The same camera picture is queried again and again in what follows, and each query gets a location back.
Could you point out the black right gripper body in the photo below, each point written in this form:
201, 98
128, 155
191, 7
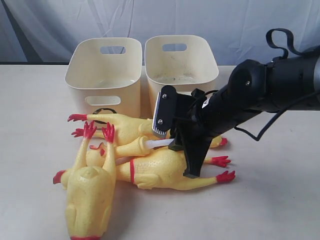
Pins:
188, 115

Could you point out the headless yellow rubber chicken body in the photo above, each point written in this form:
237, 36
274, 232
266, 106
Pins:
90, 189

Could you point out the blue-grey backdrop curtain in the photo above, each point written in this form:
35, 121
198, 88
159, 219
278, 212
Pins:
50, 30

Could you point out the broken chicken head with squeaker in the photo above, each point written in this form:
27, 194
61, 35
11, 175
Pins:
142, 146

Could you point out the cream bin marked O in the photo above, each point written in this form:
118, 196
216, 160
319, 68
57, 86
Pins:
105, 73

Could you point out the yellow rubber chicken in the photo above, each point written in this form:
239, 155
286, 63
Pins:
162, 168
127, 128

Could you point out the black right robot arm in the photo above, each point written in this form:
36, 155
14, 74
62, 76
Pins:
253, 88

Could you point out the cream bin marked X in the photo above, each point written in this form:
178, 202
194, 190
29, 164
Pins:
185, 62

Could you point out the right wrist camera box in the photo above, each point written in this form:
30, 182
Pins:
162, 112

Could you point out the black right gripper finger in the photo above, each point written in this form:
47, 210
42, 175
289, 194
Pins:
177, 143
195, 152

